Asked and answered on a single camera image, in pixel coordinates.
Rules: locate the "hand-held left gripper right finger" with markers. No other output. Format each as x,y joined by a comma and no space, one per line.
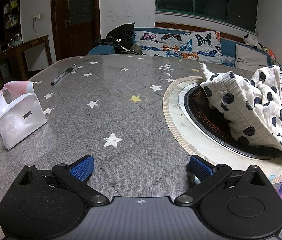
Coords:
200,168

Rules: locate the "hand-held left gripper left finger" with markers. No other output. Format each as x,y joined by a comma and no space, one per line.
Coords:
82,167

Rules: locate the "white polka dot pants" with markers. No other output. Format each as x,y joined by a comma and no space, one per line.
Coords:
243,110

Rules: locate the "grey star-patterned table cover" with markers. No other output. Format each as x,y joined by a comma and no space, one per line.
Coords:
106,92

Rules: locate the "white plastic bag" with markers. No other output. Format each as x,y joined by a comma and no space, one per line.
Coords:
18,120

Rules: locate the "black pen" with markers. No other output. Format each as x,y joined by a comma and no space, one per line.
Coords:
63,75

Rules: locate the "butterfly print cushion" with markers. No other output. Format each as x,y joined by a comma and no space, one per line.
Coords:
153,41
200,47

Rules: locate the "grey pillow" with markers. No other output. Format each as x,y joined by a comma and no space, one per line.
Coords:
250,57

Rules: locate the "orange toy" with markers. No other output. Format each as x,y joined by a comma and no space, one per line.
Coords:
269,53

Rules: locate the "dark wooden desk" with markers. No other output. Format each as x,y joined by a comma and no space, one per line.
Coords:
31,41

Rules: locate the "black white plush toy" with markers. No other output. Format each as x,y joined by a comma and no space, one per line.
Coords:
252,41

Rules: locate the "dark wooden door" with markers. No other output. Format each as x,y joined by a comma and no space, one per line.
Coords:
81,30

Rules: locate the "black jacket pile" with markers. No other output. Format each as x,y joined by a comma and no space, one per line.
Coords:
121,35

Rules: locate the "white wall socket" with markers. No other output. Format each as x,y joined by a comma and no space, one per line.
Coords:
36,18

